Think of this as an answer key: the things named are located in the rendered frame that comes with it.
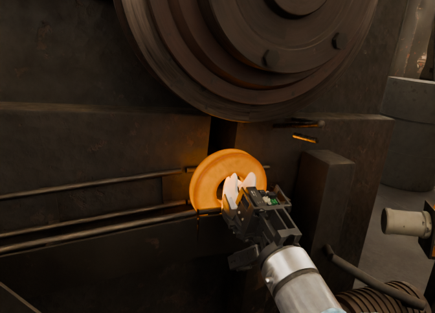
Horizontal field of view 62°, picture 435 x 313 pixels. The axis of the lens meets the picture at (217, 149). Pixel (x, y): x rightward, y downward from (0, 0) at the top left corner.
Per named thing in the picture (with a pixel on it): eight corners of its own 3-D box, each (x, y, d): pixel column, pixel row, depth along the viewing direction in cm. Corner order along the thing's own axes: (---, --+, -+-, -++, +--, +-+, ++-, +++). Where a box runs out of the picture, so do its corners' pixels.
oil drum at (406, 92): (349, 168, 343) (370, 72, 317) (394, 166, 366) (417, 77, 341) (401, 194, 291) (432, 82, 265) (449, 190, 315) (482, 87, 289)
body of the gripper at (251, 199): (277, 181, 63) (314, 234, 54) (262, 217, 67) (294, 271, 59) (237, 184, 60) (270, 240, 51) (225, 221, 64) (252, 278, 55)
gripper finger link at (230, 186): (235, 158, 69) (255, 190, 62) (227, 181, 72) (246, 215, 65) (220, 158, 68) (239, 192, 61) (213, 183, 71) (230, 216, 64)
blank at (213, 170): (188, 153, 68) (193, 159, 65) (261, 143, 73) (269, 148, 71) (189, 226, 73) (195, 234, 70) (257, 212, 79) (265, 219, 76)
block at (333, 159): (281, 240, 90) (298, 147, 83) (308, 236, 93) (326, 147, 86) (307, 265, 80) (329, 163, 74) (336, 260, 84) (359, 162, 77)
